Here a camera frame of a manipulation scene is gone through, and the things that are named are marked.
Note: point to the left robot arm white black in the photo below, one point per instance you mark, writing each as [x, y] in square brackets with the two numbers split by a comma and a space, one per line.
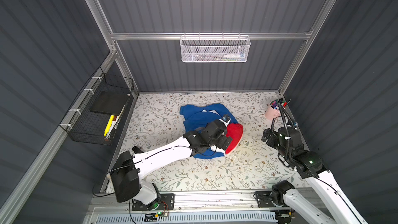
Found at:
[129, 171]

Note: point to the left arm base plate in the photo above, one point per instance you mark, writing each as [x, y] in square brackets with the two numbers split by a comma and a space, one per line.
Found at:
[164, 203]

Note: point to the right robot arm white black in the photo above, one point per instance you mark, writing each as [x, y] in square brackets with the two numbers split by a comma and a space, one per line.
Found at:
[310, 167]

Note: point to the black notebook in basket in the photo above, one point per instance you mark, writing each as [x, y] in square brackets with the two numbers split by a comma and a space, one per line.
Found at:
[109, 103]

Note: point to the floral table mat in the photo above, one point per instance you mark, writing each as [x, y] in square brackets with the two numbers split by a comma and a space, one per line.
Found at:
[156, 121]

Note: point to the black wire wall basket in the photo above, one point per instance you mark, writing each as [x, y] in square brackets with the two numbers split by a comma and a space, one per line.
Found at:
[95, 116]

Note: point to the blue red white jacket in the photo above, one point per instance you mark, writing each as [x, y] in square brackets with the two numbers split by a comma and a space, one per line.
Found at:
[196, 118]

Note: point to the white wire mesh basket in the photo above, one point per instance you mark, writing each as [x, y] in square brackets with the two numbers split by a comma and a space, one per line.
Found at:
[211, 49]

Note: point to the pink pen cup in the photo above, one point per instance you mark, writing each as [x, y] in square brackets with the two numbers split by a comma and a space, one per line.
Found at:
[272, 110]

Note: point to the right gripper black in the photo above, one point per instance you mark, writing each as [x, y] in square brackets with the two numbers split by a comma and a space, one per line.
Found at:
[268, 136]

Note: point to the yellow marker in basket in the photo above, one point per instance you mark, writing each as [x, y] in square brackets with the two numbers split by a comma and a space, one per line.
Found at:
[109, 125]

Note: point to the small black remote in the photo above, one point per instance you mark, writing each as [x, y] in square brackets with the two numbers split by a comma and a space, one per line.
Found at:
[136, 150]

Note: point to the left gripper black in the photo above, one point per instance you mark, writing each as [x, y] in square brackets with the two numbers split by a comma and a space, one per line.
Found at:
[224, 141]

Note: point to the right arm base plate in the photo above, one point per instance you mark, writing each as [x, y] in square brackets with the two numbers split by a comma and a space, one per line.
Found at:
[269, 198]

